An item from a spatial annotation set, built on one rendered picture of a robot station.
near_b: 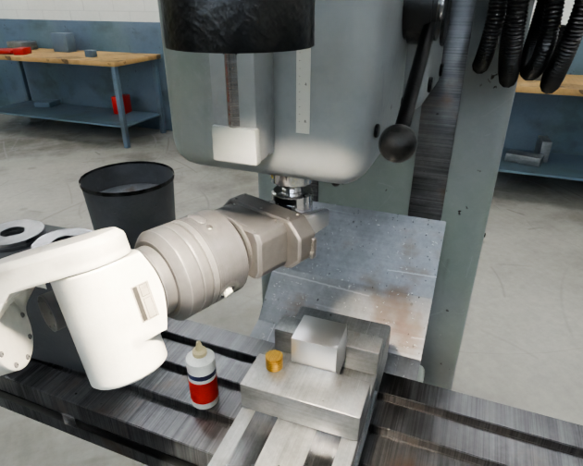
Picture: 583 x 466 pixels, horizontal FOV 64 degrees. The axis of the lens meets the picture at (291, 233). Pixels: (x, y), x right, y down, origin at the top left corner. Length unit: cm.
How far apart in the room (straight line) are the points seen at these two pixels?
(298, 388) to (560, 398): 179
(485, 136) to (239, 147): 55
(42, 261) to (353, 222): 65
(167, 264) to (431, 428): 46
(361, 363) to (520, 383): 166
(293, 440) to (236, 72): 41
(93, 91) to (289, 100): 618
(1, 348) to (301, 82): 31
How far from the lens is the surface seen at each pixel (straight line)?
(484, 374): 226
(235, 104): 38
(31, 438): 211
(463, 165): 86
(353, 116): 39
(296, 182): 50
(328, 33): 38
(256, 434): 60
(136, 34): 596
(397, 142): 36
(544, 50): 66
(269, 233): 45
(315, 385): 59
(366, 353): 65
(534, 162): 425
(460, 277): 95
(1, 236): 84
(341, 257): 92
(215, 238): 42
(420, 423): 72
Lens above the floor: 146
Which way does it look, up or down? 27 degrees down
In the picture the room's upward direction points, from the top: straight up
